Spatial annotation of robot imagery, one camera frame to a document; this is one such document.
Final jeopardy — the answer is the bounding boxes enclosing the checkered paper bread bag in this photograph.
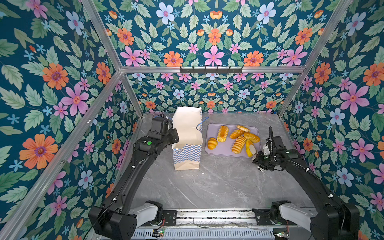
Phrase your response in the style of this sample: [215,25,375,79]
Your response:
[172,107,204,171]

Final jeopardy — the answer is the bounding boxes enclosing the yellow orange mango bread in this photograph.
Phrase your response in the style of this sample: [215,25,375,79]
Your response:
[246,140,257,158]

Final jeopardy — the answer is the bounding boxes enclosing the lavender plastic tray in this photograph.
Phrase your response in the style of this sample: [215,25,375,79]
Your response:
[205,124,249,158]

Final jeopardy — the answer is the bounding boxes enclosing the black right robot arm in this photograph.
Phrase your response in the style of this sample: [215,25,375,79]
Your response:
[253,128,360,240]

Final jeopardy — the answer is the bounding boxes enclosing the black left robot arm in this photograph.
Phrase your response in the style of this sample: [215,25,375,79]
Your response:
[89,114,179,240]

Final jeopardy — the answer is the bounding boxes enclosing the wide striped bread roll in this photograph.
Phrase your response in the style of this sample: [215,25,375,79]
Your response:
[231,136,246,154]

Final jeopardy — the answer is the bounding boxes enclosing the small round striped bun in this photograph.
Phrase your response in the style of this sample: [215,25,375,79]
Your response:
[206,138,218,150]

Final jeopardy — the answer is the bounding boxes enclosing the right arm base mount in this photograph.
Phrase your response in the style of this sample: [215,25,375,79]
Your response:
[252,200,295,226]

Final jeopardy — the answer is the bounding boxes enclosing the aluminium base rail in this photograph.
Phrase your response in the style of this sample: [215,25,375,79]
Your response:
[89,207,346,230]

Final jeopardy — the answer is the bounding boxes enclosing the black hook rail bracket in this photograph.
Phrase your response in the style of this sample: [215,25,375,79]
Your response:
[180,66,243,75]

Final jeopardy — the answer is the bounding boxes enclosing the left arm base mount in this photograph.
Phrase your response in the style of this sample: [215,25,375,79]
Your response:
[129,201,177,227]

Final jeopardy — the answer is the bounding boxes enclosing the white perforated cable duct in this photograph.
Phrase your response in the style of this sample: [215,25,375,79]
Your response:
[132,229,275,240]

